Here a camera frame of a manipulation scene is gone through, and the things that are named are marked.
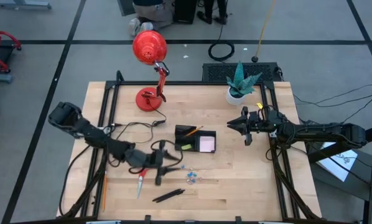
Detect black aluminium table frame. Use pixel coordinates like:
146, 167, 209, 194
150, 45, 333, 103
58, 70, 323, 224

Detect pink sticky note pad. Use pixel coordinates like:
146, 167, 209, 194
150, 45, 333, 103
199, 136, 216, 153

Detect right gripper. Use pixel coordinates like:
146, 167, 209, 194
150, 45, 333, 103
227, 106, 282, 146

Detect black lamp power cord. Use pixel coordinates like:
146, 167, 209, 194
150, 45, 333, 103
106, 102, 168, 144

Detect person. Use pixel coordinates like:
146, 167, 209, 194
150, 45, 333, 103
197, 0, 229, 25
128, 0, 176, 37

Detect red desk lamp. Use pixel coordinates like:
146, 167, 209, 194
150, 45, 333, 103
132, 30, 171, 112

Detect black mesh desk organizer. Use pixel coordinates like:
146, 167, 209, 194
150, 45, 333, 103
174, 124, 217, 154

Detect black computer case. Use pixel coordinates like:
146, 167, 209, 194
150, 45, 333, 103
202, 62, 282, 83

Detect snake plant in white pot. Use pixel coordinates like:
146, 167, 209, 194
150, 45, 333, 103
225, 60, 264, 106

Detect red-handled scissors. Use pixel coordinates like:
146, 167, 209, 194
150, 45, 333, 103
136, 169, 149, 200

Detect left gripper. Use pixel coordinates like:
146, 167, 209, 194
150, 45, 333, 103
148, 139, 182, 187

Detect black coiled floor cable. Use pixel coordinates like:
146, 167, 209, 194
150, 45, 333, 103
208, 18, 236, 62

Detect white printed sheet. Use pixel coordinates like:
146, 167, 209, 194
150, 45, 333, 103
316, 141, 358, 183

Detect yellow hanging cord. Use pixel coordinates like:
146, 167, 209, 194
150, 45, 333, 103
254, 0, 277, 60

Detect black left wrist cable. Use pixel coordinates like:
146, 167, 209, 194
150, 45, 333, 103
150, 139, 184, 169

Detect grey metal floor base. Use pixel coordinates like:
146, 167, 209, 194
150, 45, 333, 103
0, 0, 52, 10

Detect black floor case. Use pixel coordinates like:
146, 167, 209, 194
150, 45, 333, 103
172, 0, 198, 25

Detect yellow pencil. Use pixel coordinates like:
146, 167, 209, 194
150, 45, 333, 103
182, 125, 205, 138
101, 170, 108, 212

